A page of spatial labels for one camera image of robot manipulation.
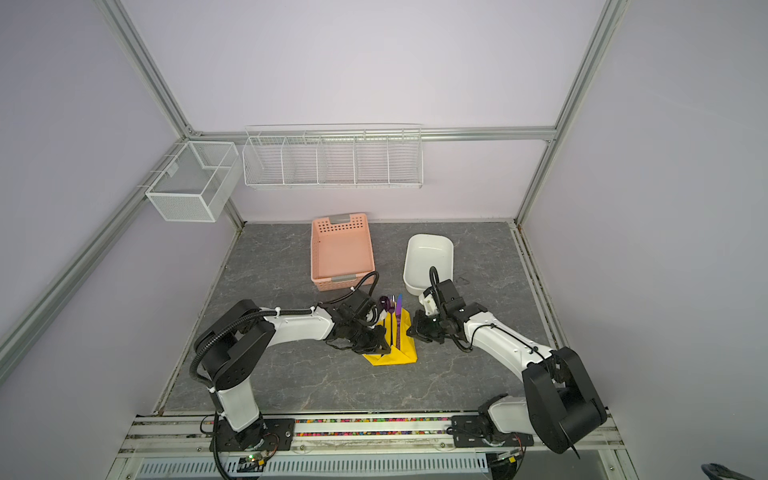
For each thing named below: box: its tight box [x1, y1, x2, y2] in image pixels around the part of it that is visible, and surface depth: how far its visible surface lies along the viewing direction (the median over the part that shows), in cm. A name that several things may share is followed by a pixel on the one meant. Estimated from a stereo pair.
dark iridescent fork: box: [387, 295, 397, 346], surface depth 98 cm
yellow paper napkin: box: [362, 302, 418, 366], surface depth 88 cm
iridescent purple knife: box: [396, 294, 403, 350], surface depth 95 cm
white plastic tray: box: [403, 234, 454, 297], surface depth 110 cm
